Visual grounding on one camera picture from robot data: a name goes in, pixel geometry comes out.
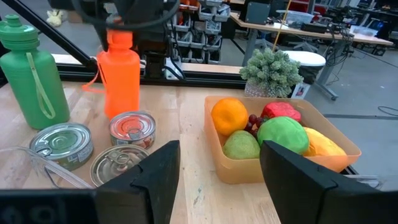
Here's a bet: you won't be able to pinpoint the green water bottle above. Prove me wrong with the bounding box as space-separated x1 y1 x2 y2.
0 14 71 131

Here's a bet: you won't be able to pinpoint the red toy food item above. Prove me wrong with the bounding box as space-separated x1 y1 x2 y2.
260 101 302 123

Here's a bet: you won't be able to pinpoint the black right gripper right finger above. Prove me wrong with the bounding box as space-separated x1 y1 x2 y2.
259 139 398 224

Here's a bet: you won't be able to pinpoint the orange water bottle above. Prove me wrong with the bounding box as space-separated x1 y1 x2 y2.
82 29 141 121

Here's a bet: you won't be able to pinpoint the yellow plush toy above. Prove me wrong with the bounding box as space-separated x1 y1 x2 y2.
46 9 65 27

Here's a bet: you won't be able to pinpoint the white-lidded trash can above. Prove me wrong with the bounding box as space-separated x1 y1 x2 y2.
284 50 326 100

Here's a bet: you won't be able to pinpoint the orange toy fruit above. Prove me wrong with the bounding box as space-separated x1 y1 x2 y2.
211 97 249 137

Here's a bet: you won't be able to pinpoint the green grapes bunch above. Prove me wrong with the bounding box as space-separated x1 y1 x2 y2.
238 47 305 99

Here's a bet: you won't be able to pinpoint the black frame rail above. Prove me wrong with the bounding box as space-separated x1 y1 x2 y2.
51 53 248 90

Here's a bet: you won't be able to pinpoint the clear plastic bin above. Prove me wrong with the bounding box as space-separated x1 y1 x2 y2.
0 146 386 191

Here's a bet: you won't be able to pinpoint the black floor cable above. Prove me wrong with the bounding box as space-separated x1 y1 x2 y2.
377 105 398 118

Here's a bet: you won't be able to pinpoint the storage bin rack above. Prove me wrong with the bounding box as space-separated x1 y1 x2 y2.
172 0 233 65

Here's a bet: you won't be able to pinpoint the yellow pole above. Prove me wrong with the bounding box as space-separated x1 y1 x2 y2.
272 0 293 53

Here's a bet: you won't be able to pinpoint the dark red toy grapes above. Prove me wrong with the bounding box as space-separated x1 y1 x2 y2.
244 113 268 139

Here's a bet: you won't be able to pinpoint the green round toy fruit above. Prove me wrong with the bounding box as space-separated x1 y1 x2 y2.
256 116 310 156

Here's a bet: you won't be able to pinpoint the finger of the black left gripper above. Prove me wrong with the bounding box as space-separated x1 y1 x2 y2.
132 29 147 52
93 18 109 53

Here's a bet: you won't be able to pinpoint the clear storage box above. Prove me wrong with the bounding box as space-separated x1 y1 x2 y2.
276 9 315 27

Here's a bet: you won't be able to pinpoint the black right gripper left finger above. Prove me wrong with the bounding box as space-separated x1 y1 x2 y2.
95 139 182 224

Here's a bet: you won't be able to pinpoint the yellow-green toy pear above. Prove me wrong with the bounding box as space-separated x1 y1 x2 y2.
222 129 261 161

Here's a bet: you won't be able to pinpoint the wooden office desk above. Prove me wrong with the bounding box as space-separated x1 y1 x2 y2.
229 11 394 101

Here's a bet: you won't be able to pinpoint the blue label tuna can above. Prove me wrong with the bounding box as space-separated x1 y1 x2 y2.
90 144 150 188

